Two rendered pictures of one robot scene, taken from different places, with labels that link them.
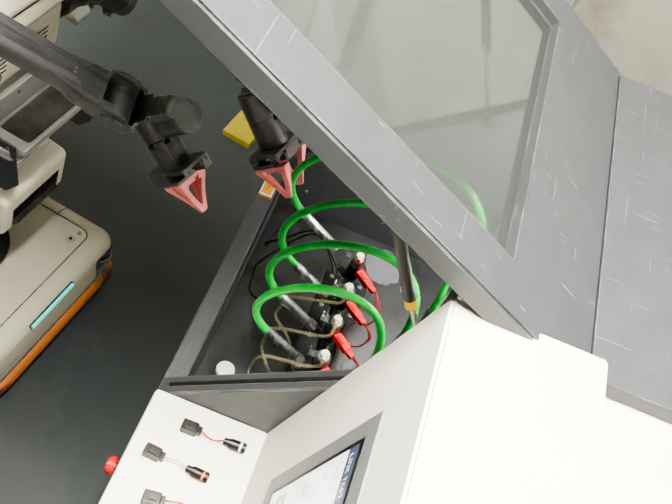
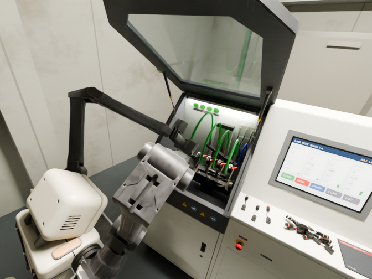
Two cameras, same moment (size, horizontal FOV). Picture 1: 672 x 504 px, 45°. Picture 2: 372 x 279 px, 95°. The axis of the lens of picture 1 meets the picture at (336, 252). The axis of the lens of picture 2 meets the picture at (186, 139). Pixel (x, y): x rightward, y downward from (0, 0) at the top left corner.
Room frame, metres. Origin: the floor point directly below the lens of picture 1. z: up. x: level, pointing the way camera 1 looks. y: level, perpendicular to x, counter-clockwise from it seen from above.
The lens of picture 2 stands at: (0.58, 0.93, 1.80)
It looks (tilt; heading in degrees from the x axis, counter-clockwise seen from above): 28 degrees down; 299
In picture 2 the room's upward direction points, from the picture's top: 6 degrees clockwise
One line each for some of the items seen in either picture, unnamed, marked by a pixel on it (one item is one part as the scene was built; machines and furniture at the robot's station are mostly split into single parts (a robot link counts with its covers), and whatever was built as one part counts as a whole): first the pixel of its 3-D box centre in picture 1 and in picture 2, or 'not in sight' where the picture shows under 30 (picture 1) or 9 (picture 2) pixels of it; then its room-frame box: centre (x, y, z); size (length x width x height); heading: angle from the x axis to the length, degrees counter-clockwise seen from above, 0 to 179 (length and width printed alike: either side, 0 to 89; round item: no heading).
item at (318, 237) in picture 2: not in sight; (308, 231); (0.27, 0.07, 1.01); 0.23 x 0.11 x 0.06; 2
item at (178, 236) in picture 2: not in sight; (174, 237); (1.00, 0.21, 0.44); 0.65 x 0.02 x 0.68; 2
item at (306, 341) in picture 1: (315, 357); (209, 182); (0.89, -0.05, 0.91); 0.34 x 0.10 x 0.15; 2
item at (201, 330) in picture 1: (228, 281); (179, 198); (1.00, 0.19, 0.87); 0.62 x 0.04 x 0.16; 2
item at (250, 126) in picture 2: not in sight; (243, 140); (0.78, -0.32, 1.20); 0.13 x 0.03 x 0.31; 2
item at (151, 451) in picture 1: (176, 463); (256, 212); (0.53, 0.10, 0.99); 0.12 x 0.02 x 0.02; 89
